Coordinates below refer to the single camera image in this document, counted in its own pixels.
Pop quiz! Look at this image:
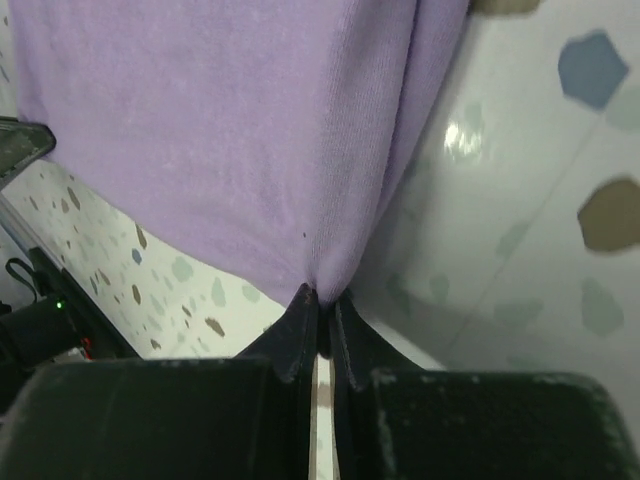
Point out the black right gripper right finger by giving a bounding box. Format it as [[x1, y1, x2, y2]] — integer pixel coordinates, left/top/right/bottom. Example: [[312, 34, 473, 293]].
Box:
[[329, 297, 639, 479]]

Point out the purple t-shirt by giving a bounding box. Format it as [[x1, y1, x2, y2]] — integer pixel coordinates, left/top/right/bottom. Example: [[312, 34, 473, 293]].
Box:
[[9, 1, 468, 303]]

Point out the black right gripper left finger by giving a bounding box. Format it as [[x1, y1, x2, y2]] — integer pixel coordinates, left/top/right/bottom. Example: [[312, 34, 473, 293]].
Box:
[[1, 285, 320, 479]]

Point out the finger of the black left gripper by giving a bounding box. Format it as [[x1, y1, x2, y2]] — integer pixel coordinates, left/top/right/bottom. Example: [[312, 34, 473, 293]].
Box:
[[0, 116, 56, 189]]

